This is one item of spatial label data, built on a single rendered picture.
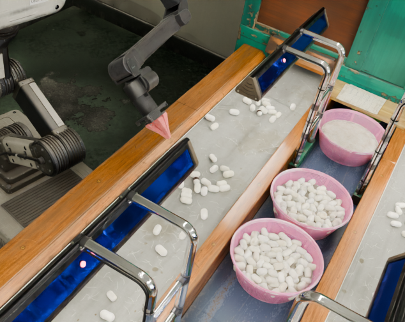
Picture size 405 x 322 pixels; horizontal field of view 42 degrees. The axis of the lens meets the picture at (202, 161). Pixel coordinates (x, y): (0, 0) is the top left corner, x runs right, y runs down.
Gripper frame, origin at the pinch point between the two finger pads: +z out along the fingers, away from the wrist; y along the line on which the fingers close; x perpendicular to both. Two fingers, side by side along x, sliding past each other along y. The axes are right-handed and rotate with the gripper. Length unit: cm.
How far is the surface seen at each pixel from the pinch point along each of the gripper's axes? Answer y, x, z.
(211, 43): 176, 98, -13
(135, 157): -4.1, 13.4, 0.4
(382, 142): 34, -42, 40
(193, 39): 176, 109, -22
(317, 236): 8, -21, 51
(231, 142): 26.2, 2.8, 17.0
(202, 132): 24.3, 9.6, 8.7
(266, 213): 9.9, -6.6, 39.2
